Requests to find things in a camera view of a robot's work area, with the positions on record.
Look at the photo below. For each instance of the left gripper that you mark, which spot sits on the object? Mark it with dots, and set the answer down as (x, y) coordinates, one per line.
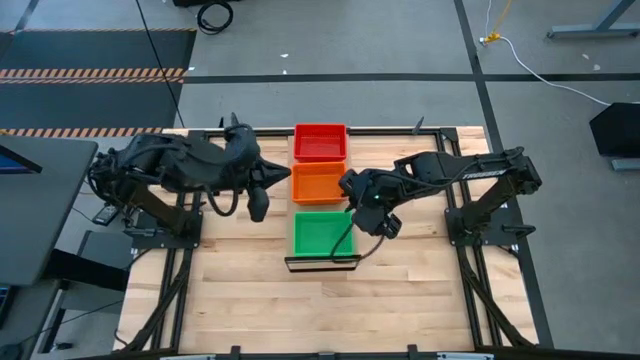
(256, 174)

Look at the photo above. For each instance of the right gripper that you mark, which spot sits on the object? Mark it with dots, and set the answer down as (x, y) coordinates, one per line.
(369, 217)

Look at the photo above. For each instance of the orange plastic basket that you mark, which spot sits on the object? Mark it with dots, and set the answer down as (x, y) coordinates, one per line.
(317, 184)

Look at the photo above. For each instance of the green plastic basket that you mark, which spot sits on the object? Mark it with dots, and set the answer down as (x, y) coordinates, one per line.
(320, 234)

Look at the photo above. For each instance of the red plastic basket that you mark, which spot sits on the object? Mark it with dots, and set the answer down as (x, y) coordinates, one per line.
(320, 145)

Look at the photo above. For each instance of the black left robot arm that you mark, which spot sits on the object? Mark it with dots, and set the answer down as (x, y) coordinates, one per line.
(175, 165)

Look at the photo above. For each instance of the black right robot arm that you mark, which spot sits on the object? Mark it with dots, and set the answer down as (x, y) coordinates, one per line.
(450, 172)

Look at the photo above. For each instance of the black clamp lever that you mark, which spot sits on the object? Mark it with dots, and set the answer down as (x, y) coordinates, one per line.
(418, 127)
(234, 121)
(221, 123)

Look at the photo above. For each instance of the small black handheld device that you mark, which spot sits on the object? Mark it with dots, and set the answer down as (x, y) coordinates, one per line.
(106, 215)

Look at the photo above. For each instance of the dark hazard-striped floor mat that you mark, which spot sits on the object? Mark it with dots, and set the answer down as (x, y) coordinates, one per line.
(90, 102)

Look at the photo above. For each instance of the yellow power plug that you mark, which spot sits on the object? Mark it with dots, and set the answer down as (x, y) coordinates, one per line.
(492, 37)

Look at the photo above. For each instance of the grey desk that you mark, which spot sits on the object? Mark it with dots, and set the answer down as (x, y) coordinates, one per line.
(45, 225)

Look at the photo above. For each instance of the screen with blue display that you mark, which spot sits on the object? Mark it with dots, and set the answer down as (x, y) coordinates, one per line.
(12, 164)

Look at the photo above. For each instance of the black box-shaped object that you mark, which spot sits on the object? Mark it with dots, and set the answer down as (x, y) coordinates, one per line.
(617, 130)

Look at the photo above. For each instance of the grey metal foot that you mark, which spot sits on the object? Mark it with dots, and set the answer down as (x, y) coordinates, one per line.
(627, 165)

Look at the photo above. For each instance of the grey metal table leg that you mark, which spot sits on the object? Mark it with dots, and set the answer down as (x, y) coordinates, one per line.
(590, 32)

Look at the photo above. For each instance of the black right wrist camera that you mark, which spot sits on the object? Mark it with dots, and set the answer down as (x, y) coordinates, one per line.
(390, 226)

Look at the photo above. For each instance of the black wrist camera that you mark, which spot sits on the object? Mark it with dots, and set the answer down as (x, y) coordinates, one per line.
(258, 205)
(390, 226)

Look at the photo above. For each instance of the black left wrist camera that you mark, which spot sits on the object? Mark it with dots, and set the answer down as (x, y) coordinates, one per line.
(258, 205)

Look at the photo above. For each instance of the raised shelf with black frame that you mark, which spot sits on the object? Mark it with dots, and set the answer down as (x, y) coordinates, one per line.
(310, 208)

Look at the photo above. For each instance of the black aluminium table frame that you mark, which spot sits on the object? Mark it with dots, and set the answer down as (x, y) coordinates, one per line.
(370, 356)

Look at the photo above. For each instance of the white metal bracket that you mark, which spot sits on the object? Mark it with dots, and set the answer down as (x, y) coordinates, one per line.
(465, 357)
(187, 357)

